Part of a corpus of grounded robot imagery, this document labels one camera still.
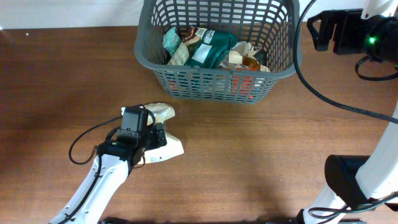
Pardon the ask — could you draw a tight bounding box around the beige paper pouch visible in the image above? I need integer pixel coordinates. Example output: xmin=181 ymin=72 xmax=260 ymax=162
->
xmin=116 ymin=103 xmax=184 ymax=167

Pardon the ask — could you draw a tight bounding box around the small teal snack packet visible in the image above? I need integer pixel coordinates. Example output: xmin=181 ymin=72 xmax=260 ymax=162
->
xmin=162 ymin=27 xmax=182 ymax=57

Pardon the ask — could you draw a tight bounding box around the green Nescafe coffee bag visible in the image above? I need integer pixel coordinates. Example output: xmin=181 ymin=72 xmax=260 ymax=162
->
xmin=168 ymin=26 xmax=238 ymax=69

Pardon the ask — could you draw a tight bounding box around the beige brown bag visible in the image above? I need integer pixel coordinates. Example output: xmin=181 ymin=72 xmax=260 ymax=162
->
xmin=218 ymin=41 xmax=271 ymax=72

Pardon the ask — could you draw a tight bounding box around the orange biscuit package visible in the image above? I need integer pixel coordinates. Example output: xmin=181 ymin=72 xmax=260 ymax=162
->
xmin=231 ymin=76 xmax=264 ymax=101

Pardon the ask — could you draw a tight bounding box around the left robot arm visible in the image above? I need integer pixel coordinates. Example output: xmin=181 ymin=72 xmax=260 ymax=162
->
xmin=50 ymin=123 xmax=169 ymax=223

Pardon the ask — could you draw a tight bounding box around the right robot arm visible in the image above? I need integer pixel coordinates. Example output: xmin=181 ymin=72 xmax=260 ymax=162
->
xmin=293 ymin=0 xmax=397 ymax=223

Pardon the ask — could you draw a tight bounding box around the grey plastic basket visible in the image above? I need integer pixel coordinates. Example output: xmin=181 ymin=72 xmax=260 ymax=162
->
xmin=134 ymin=0 xmax=300 ymax=104

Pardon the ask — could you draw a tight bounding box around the right black cable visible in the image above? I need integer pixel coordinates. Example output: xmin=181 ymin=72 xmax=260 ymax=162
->
xmin=292 ymin=0 xmax=398 ymax=126

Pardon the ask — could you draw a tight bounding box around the black cable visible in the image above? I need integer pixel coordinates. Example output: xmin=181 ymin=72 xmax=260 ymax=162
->
xmin=292 ymin=0 xmax=398 ymax=126
xmin=68 ymin=115 xmax=124 ymax=166

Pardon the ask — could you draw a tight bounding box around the left black cable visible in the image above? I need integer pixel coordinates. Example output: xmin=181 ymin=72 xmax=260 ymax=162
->
xmin=68 ymin=115 xmax=124 ymax=166

